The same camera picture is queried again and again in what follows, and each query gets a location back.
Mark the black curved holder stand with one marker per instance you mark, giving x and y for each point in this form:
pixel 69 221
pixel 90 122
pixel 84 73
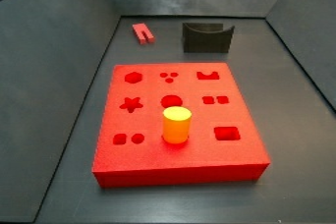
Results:
pixel 205 38

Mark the yellow cylinder peg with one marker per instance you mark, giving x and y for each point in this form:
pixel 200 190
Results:
pixel 176 124

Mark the red double-square fork block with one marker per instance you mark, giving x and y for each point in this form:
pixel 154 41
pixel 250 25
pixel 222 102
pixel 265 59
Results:
pixel 142 33

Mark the red shape-sorting board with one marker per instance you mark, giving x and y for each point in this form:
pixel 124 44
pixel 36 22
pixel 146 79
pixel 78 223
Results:
pixel 222 151

